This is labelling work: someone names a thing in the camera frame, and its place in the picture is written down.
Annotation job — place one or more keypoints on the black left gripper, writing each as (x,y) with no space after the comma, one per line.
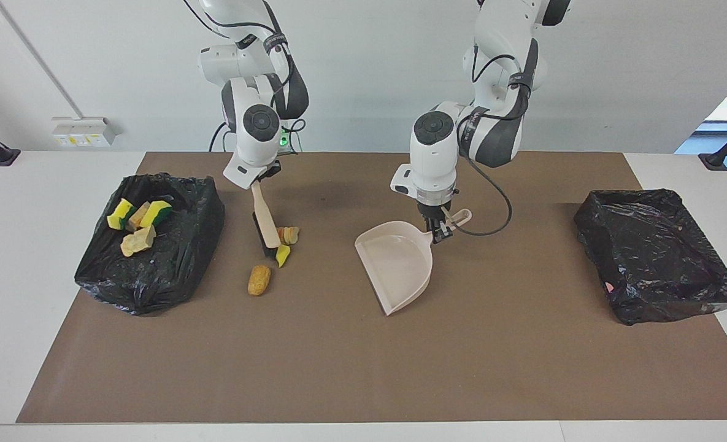
(435,213)

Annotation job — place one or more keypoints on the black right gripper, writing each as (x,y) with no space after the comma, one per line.
(268,172)

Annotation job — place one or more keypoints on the beige brush with black bristles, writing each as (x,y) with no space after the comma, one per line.
(266,221)

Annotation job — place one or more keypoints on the beige plastic dustpan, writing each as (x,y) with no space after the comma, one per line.
(400,264)

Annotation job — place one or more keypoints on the small striped croissant piece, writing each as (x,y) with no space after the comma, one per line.
(289,235)

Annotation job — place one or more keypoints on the small yellow sponge wedge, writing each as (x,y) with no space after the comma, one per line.
(283,255)

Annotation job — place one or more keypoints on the brown bread roll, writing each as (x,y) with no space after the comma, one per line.
(259,280)

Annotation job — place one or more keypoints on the yellow sponge with green back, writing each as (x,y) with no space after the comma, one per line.
(154,213)

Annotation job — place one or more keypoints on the green and yellow sponge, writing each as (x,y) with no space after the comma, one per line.
(119,215)

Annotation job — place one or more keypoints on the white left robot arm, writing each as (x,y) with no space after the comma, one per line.
(434,166)

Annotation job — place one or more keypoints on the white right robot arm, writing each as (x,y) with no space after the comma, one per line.
(250,159)

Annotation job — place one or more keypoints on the black bag lined bin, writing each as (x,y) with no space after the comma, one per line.
(173,276)

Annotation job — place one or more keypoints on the black bag bin pink spot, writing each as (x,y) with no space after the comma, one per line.
(651,258)

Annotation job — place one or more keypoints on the brown table mat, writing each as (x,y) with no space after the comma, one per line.
(363,380)

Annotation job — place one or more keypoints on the white wall socket box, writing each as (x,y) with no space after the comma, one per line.
(84,132)

